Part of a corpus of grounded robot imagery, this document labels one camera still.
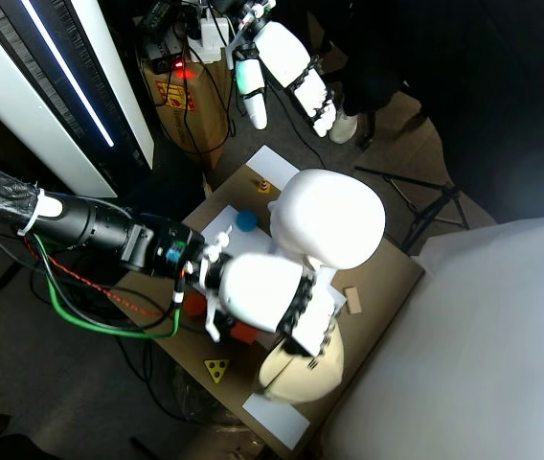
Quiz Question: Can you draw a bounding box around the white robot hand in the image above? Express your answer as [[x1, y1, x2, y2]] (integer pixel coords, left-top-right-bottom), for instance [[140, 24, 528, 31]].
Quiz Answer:
[[216, 252, 339, 359], [233, 21, 339, 139]]

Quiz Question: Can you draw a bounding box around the beige baseball cap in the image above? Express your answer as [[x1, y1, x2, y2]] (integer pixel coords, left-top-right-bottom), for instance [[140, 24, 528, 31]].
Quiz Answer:
[[257, 321, 345, 404]]

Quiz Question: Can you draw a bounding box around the white mannequin head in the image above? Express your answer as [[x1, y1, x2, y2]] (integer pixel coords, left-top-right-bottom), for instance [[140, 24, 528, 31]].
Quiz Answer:
[[266, 168, 387, 315]]

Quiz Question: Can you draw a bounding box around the red cube block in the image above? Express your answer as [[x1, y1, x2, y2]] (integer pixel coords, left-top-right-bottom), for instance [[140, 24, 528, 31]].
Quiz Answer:
[[226, 321, 259, 345]]

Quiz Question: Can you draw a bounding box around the large white paper sheet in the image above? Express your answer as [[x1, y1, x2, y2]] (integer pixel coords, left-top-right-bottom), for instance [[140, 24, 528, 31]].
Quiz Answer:
[[183, 204, 349, 317]]

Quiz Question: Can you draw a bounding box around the orange hexagon block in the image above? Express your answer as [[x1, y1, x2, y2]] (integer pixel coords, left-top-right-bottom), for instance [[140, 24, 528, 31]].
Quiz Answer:
[[183, 292, 207, 317]]

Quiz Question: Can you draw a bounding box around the white power adapter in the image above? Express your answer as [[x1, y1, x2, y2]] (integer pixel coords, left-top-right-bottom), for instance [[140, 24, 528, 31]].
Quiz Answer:
[[198, 11, 233, 50]]

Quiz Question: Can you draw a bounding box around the blue ball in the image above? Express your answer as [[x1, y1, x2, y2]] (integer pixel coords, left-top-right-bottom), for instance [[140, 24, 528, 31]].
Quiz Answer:
[[236, 209, 259, 234]]

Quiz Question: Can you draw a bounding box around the white power strip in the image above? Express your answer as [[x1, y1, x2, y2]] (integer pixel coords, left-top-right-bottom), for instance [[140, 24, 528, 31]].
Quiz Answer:
[[188, 37, 223, 64]]

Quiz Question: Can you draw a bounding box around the yellow triangle block with holes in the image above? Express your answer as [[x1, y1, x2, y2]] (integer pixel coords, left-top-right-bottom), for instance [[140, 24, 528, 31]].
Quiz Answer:
[[203, 357, 231, 384]]

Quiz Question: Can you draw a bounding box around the person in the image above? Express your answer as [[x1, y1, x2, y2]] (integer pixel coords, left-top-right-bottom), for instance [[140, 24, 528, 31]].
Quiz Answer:
[[319, 28, 426, 146]]

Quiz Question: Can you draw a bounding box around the plain wooden rectangle block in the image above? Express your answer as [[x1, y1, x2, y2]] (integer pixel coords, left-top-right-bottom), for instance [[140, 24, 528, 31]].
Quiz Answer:
[[342, 286, 364, 315]]

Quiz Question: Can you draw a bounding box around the brown cardboard box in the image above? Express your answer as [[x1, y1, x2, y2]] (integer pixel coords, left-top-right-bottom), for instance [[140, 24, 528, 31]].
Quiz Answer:
[[140, 47, 235, 170]]

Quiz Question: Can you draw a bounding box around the small white paper sheet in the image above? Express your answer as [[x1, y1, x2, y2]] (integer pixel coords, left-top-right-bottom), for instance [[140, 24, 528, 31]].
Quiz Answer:
[[245, 145, 301, 189], [241, 392, 311, 450]]

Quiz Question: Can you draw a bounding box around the black device with red light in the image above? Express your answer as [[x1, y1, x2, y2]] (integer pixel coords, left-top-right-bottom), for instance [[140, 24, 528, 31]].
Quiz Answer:
[[149, 55, 188, 76]]

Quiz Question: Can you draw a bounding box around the black charger device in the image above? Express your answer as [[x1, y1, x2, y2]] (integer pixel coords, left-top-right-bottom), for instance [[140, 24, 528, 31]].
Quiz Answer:
[[142, 1, 180, 30]]

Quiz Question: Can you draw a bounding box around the white column with black strips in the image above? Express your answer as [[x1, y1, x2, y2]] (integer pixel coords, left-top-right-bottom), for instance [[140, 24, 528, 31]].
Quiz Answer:
[[0, 0, 155, 199]]

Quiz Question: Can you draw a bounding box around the black tripod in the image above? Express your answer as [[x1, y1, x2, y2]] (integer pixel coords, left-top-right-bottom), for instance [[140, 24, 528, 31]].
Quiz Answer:
[[353, 165, 472, 251]]

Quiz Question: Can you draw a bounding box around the white backdrop sheet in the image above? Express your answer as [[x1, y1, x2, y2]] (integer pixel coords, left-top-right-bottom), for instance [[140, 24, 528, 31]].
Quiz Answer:
[[322, 213, 544, 460]]

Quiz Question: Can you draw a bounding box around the red braided cable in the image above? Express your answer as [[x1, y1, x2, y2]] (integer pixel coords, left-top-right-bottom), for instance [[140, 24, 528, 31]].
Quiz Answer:
[[23, 238, 164, 318]]

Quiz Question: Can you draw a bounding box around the green cable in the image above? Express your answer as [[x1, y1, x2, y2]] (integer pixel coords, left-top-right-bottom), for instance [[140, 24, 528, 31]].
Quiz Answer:
[[32, 233, 183, 340]]

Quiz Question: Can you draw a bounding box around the black floor cable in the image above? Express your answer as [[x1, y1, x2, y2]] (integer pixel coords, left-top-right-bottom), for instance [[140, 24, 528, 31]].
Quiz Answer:
[[0, 215, 182, 346]]

